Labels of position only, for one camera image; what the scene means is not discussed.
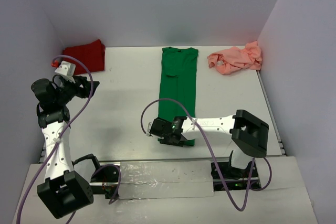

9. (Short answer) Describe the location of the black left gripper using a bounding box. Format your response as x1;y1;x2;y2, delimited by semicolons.
55;75;99;104

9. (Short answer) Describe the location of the green t-shirt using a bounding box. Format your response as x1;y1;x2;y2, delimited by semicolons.
158;47;198;146

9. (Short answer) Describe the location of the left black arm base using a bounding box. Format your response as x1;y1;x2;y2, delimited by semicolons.
89;164;121;204

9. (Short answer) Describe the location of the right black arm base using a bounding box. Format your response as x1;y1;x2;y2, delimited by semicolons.
211;162;261;191

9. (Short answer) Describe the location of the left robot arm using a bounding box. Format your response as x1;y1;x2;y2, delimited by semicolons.
31;76;100;219

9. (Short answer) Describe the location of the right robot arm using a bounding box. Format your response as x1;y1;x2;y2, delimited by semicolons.
146;110;269;177

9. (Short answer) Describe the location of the silver taped cover plate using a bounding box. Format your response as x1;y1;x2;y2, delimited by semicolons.
118;161;214;199

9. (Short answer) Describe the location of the red folded t-shirt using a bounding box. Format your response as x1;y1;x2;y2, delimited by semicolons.
62;39;106;72

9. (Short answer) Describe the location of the pink crumpled t-shirt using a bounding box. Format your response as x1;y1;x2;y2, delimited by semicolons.
207;41;263;75

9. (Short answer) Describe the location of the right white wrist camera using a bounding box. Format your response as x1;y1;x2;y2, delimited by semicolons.
146;122;152;137

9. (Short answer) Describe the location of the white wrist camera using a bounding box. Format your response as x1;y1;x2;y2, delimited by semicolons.
55;61;76;83
146;122;152;137

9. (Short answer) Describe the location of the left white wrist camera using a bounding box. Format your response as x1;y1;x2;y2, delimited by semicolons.
55;61;76;83

